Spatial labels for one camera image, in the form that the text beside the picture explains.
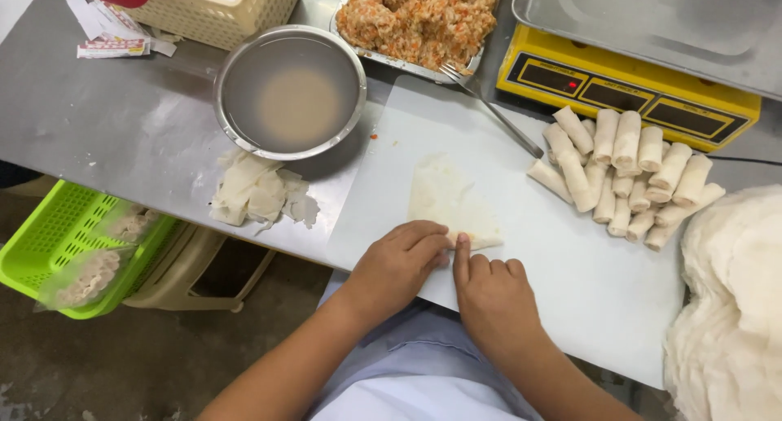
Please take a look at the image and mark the white spring roll wrapper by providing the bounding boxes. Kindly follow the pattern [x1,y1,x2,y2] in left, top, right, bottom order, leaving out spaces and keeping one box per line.
[407,153,504,251]

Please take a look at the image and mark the clear bag of spring rolls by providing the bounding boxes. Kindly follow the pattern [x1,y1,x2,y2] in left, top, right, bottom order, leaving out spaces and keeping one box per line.
[33,202,161,313]

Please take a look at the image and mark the person's light blue clothing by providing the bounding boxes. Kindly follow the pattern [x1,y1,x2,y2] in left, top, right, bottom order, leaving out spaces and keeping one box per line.
[305,270,545,421]

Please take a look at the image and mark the cream plastic basket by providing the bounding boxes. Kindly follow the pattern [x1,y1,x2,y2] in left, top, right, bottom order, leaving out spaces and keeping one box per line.
[122,0,301,51]

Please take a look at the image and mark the black power cable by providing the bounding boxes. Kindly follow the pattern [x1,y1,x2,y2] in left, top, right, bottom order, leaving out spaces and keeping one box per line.
[705,155,782,167]

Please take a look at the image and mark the beige plastic stool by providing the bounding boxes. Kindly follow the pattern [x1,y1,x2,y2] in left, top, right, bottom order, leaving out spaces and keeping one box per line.
[122,223,277,313]

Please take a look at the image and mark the green plastic basket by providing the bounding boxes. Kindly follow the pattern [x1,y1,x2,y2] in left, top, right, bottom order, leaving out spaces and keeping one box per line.
[0,179,184,320]

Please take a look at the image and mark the steel tray of filling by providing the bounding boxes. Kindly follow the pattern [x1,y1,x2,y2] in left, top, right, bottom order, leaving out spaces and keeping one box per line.
[329,0,505,85]

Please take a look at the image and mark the person's left hand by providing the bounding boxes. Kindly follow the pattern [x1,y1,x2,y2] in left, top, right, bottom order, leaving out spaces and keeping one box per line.
[346,220,457,313]

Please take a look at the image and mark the pile of rolled spring rolls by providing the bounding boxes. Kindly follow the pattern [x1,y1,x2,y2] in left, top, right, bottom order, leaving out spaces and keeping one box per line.
[527,106,727,252]

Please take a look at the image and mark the steel bowl of water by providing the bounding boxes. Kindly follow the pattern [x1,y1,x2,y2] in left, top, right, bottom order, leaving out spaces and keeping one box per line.
[213,24,368,162]

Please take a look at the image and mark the heap of torn wrapper scraps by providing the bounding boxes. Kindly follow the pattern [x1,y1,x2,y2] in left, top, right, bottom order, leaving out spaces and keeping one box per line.
[209,148,321,234]

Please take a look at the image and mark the person's right hand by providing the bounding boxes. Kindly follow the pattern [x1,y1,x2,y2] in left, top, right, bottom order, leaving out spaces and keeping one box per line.
[453,232,545,356]

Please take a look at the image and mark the yellow digital scale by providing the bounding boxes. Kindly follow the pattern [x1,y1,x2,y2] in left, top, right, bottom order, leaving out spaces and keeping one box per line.
[496,23,762,153]

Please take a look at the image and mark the torn paper packets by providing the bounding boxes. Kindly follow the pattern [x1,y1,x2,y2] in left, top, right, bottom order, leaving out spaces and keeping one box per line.
[63,0,183,59]

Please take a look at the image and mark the white cutting board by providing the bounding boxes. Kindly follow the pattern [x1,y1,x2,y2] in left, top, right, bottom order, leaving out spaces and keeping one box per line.
[324,75,688,390]

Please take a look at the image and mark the metal fork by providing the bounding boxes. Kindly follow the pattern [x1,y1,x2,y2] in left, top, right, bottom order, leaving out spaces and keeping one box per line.
[439,63,545,160]

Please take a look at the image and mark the stack of white wrapper sheets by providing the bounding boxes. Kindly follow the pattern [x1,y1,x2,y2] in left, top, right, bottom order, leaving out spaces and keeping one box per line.
[663,184,782,421]

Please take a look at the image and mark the steel scale pan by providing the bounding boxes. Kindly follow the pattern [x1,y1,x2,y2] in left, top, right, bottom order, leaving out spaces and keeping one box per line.
[512,0,782,102]

